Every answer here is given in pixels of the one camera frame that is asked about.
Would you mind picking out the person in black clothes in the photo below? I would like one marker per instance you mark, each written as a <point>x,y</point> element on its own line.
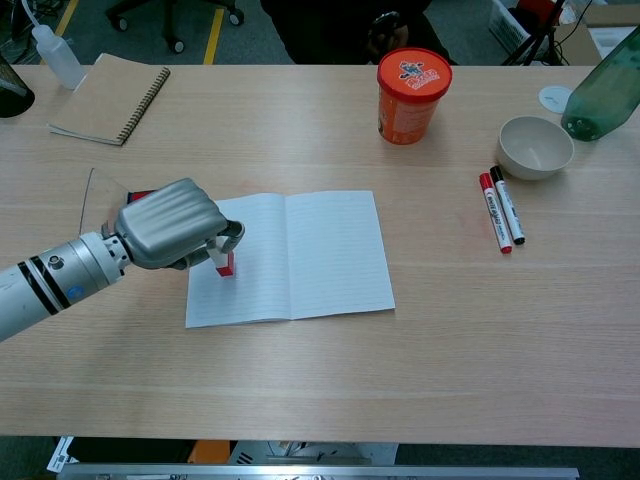
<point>345,30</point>

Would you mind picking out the black office chair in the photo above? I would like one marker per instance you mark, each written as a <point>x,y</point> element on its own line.
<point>175,20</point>

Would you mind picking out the red whiteboard marker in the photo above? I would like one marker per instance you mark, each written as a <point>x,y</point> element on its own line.
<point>495,212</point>

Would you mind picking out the red white stamp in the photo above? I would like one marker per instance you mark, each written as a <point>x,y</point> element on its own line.
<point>225,262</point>

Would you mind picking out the black tripod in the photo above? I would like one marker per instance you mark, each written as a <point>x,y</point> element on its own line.
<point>537,40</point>

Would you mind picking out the black mesh pen holder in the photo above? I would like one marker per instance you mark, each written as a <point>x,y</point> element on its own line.
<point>10,92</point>

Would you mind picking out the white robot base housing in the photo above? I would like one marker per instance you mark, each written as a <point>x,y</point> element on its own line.
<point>320,452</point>

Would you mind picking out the aluminium rail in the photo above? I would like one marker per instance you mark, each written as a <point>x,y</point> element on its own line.
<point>320,472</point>

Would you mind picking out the kraft spiral notebook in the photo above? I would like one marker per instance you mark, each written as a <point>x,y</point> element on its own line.
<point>110,100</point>

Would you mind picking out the open white lined notebook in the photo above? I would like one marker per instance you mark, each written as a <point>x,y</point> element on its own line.
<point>310,257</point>

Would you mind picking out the brown cardboard box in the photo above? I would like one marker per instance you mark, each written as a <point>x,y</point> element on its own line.
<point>580,42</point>

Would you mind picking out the transparent ink pad lid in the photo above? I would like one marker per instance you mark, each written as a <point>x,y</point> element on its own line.
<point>100,195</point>

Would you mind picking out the green plastic bottle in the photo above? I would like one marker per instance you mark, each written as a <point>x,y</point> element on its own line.
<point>602,90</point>

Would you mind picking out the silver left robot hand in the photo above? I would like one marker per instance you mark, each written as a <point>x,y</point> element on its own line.
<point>170,220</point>

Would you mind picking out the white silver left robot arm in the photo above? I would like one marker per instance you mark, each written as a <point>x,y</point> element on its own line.
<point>55,280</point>

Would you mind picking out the orange lidded canister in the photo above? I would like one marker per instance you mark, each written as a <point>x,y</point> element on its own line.
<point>412,95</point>

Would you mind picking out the black whiteboard marker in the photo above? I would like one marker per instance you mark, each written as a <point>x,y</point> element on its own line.
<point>507,205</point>

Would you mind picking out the beige bowl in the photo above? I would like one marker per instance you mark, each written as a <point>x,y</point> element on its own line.
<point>535,147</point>

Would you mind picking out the orange box under table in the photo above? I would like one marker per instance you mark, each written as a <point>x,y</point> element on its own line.
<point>210,451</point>

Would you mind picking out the white squeeze bottle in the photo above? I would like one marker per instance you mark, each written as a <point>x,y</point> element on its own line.
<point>57,55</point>

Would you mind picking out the white round disc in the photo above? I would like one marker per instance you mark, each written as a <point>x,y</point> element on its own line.
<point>554,97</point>

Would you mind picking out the white plastic crate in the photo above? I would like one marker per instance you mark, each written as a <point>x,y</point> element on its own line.
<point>510,25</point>

